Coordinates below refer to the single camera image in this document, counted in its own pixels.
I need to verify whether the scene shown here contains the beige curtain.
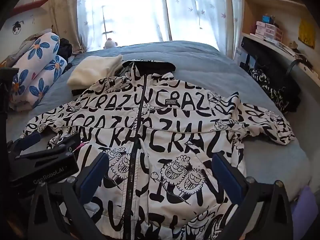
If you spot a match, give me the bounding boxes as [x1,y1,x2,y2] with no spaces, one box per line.
[47,0,88,54]

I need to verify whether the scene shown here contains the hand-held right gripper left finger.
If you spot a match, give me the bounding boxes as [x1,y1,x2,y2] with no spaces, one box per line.
[27,152,110,240]

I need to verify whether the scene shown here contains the black bag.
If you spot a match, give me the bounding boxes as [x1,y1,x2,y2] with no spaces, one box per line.
[241,37,302,113]

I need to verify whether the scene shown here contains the white printed box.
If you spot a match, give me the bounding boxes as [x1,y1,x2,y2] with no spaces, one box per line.
[235,47,248,65]

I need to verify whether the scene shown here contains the face wall sticker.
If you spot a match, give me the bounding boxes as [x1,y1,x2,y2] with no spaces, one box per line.
[12,20,25,35]

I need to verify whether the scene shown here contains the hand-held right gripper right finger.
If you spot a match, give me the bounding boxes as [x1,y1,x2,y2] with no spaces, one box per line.
[211,152,294,240]

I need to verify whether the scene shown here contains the wooden wall shelf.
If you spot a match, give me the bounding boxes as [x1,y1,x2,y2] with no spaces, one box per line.
[241,0,320,85]

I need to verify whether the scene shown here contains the red wall shelf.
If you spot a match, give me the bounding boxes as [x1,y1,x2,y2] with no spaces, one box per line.
[11,0,49,15]

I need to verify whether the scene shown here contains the purple cloth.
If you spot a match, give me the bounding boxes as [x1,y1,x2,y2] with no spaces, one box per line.
[292,186,317,230]

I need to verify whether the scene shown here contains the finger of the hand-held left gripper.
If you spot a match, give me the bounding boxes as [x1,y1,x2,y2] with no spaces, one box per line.
[47,139,83,157]
[15,132,42,153]

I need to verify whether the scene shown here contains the pink drawer organizer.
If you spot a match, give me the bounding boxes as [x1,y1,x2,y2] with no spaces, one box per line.
[264,23,284,43]

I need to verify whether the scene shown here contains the pink storage box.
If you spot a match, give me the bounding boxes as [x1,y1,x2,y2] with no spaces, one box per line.
[254,21,267,36]

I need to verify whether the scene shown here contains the black clothes pile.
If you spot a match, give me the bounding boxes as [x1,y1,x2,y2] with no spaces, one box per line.
[59,38,73,58]

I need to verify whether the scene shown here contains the black and white patterned cloth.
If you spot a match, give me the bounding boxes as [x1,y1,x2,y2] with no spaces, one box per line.
[249,69,290,113]

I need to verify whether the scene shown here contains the sheer white curtain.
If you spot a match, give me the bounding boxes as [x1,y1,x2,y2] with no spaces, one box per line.
[76,0,244,55]

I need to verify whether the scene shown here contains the blue floral quilt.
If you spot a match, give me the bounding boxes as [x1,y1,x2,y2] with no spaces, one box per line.
[9,32,68,112]

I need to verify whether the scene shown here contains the grey-blue bed blanket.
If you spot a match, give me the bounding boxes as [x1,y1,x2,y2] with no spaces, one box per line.
[5,40,313,200]

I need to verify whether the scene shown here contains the folded cream clothes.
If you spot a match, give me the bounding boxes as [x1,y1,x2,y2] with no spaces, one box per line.
[67,54,123,96]

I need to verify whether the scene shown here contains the yellow cloth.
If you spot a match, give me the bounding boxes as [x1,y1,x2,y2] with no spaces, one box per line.
[298,17,315,49]

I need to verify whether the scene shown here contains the black and white printed jacket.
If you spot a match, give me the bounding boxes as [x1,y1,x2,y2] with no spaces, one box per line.
[21,60,297,240]

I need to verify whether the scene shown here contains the black desk clamp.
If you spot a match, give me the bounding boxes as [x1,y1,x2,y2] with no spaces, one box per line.
[287,52,313,75]

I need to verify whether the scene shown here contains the small plush toy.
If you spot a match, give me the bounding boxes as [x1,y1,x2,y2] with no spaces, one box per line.
[104,38,118,49]

